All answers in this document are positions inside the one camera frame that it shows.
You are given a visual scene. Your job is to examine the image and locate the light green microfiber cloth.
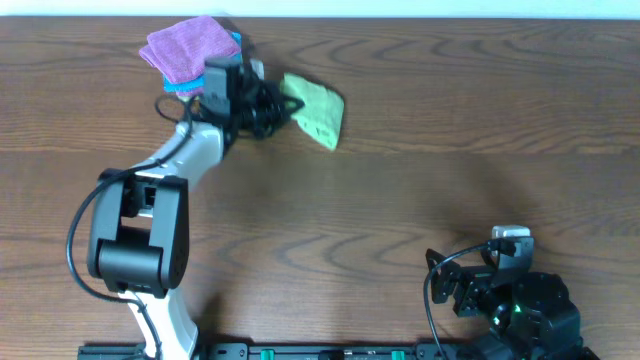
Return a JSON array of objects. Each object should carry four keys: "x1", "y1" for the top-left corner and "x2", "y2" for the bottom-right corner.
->
[{"x1": 280, "y1": 73, "x2": 344, "y2": 151}]

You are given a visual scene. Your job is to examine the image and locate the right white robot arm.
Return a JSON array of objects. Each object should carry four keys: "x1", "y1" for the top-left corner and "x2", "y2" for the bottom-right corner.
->
[{"x1": 423, "y1": 245, "x2": 597, "y2": 360}]

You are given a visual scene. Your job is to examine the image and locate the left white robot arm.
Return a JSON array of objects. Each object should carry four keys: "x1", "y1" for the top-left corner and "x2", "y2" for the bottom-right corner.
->
[{"x1": 67, "y1": 64, "x2": 305, "y2": 359}]

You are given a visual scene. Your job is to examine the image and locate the folded purple cloth lower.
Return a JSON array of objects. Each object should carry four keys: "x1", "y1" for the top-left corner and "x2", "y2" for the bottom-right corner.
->
[{"x1": 176, "y1": 87, "x2": 204, "y2": 97}]

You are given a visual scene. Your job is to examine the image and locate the folded purple cloth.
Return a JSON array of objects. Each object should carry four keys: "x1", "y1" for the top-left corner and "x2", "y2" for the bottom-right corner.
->
[
  {"x1": 176, "y1": 87, "x2": 204, "y2": 97},
  {"x1": 139, "y1": 16, "x2": 241, "y2": 84}
]

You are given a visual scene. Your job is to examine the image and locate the folded blue cloth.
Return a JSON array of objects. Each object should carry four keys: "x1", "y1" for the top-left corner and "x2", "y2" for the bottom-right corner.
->
[{"x1": 163, "y1": 32, "x2": 243, "y2": 93}]

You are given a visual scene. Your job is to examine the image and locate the folded purple cloth on top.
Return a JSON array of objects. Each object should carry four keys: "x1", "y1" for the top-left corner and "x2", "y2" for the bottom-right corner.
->
[{"x1": 139, "y1": 16, "x2": 241, "y2": 84}]

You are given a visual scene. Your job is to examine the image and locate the left black cable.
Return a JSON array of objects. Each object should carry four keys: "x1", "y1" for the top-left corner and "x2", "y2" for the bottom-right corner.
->
[{"x1": 65, "y1": 93, "x2": 199, "y2": 360}]

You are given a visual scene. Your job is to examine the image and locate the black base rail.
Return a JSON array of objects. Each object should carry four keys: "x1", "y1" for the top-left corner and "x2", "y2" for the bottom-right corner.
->
[{"x1": 76, "y1": 343, "x2": 445, "y2": 360}]

